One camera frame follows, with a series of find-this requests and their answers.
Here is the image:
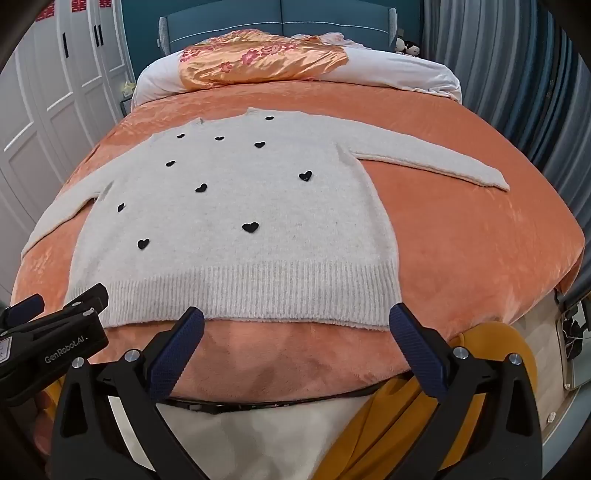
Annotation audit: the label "blue padded headboard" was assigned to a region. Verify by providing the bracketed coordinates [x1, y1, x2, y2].
[157, 0, 399, 51]

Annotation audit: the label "yellow pants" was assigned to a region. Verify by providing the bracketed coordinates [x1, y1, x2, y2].
[318, 320, 539, 480]

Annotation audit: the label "black cable bundle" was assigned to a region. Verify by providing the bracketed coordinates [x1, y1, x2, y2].
[558, 305, 591, 361]

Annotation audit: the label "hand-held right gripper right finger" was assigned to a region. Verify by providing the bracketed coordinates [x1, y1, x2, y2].
[389, 302, 543, 480]

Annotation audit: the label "white sweater with black hearts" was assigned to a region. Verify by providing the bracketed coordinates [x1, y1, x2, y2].
[21, 107, 510, 330]

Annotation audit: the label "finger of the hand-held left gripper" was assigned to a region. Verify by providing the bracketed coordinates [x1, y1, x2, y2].
[46, 283, 110, 321]
[0, 295, 46, 326]

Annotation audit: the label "bedside table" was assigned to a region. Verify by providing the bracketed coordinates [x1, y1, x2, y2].
[119, 80, 137, 121]

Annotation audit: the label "orange floral pillow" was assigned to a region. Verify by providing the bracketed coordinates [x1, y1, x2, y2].
[178, 30, 348, 90]

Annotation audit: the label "orange plush blanket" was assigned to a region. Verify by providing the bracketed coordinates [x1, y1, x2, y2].
[9, 78, 583, 416]

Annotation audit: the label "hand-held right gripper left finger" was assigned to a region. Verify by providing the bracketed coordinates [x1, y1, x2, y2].
[51, 305, 206, 480]

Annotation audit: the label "white wardrobe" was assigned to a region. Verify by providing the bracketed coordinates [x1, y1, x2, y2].
[0, 0, 139, 296]

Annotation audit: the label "grey-blue curtain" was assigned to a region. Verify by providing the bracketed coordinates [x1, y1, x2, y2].
[422, 0, 591, 217]

